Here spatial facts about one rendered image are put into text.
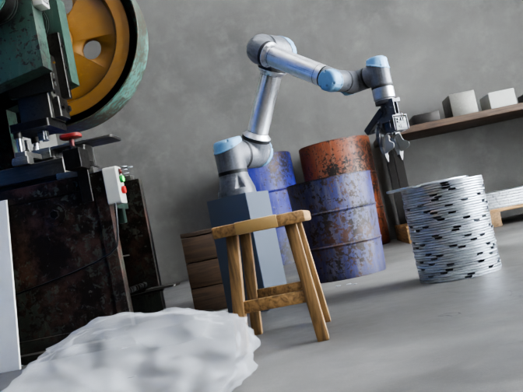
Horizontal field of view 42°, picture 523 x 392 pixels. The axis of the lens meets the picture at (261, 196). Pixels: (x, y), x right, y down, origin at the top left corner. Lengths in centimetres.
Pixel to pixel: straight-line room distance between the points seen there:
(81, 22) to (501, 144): 394
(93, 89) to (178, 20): 320
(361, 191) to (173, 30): 347
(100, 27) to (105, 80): 26
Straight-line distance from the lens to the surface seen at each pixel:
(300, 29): 618
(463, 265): 243
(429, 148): 605
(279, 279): 268
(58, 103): 283
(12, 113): 313
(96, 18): 331
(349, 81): 239
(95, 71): 325
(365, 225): 322
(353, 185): 320
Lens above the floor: 30
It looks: 3 degrees up
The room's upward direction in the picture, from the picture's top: 11 degrees counter-clockwise
